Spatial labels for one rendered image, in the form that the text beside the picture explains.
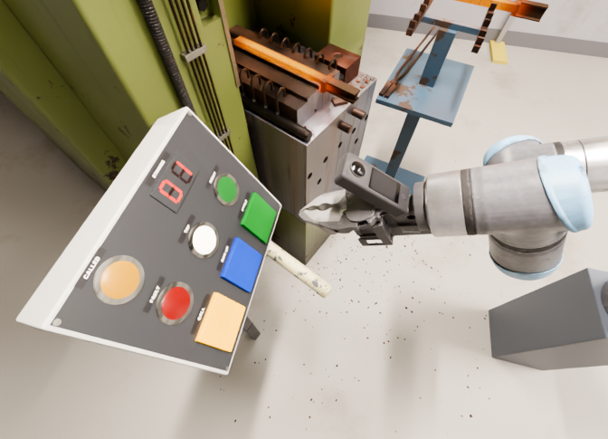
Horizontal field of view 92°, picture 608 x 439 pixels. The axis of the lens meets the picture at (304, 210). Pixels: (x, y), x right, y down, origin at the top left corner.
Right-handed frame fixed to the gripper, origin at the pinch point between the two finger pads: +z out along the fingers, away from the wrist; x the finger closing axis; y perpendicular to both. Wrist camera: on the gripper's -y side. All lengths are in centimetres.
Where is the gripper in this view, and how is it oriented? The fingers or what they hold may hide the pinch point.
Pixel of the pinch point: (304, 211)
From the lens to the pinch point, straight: 51.3
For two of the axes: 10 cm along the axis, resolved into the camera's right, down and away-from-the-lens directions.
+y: 4.9, 5.5, 6.8
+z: -8.4, 0.9, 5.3
